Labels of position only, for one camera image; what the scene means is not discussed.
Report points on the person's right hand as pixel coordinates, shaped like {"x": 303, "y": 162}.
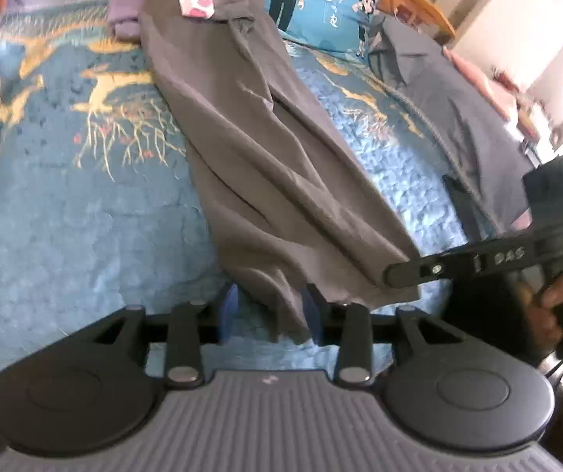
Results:
{"x": 542, "y": 324}

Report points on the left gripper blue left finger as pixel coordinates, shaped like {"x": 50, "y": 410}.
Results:
{"x": 191, "y": 326}

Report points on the blue floral quilt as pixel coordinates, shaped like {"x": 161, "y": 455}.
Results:
{"x": 97, "y": 205}

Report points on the grey-blue duvet with lettering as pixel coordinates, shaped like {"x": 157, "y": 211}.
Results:
{"x": 484, "y": 146}

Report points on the yellow wooden stick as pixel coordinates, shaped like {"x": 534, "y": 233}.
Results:
{"x": 418, "y": 13}

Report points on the pink towel on duvet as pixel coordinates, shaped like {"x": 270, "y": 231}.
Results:
{"x": 497, "y": 96}

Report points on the folded purple garment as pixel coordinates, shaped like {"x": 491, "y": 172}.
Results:
{"x": 123, "y": 18}

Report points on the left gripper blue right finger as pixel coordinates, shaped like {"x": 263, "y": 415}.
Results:
{"x": 347, "y": 326}

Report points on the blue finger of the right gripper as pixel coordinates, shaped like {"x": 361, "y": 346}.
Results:
{"x": 475, "y": 260}

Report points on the grey sweatshirt with print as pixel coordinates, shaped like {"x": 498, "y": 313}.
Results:
{"x": 287, "y": 201}

